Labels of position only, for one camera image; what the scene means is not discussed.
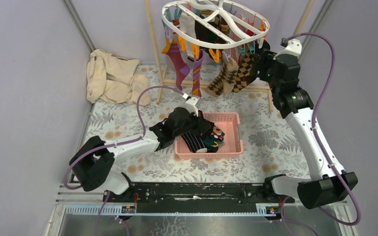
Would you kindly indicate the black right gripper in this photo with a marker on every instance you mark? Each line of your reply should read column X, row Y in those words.
column 265, row 58

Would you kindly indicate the brown argyle sock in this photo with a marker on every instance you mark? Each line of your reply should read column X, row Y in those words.
column 243, row 76

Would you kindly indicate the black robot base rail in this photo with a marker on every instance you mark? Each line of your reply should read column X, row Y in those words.
column 197, row 198

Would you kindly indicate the pink plastic basket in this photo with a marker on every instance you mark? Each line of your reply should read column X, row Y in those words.
column 233, row 145

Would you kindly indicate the mustard yellow sock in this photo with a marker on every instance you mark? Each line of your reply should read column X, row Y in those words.
column 167, row 47

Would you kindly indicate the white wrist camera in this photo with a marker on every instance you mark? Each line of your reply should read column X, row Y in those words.
column 191, row 104
column 290, row 47

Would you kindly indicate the cream crumpled cloth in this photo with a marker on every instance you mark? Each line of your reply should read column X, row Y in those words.
column 114, row 79

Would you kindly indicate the navy santa sock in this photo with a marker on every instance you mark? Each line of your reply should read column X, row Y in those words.
column 214, row 147

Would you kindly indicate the black pinstriped sock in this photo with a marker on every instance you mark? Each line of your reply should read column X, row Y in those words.
column 194, row 143

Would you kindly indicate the white sock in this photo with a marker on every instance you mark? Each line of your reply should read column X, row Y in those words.
column 187, row 25

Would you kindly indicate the magenta purple striped sock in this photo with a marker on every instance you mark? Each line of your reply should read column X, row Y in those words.
column 196, row 78

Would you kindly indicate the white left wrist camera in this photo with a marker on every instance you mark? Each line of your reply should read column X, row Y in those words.
column 191, row 104

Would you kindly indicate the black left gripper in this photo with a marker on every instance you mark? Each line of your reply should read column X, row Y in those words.
column 198, row 121

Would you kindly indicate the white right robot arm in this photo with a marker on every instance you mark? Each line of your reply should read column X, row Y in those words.
column 329, row 181

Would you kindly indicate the teal green sock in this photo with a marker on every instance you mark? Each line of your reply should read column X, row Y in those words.
column 216, row 135

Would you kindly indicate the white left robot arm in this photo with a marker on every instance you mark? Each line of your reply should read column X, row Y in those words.
column 92, row 164

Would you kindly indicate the tan argyle sock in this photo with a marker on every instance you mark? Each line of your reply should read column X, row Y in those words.
column 224, row 82

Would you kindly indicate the white round clip hanger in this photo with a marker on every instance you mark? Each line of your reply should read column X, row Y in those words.
column 219, row 24

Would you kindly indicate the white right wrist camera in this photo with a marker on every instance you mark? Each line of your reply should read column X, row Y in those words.
column 290, row 47

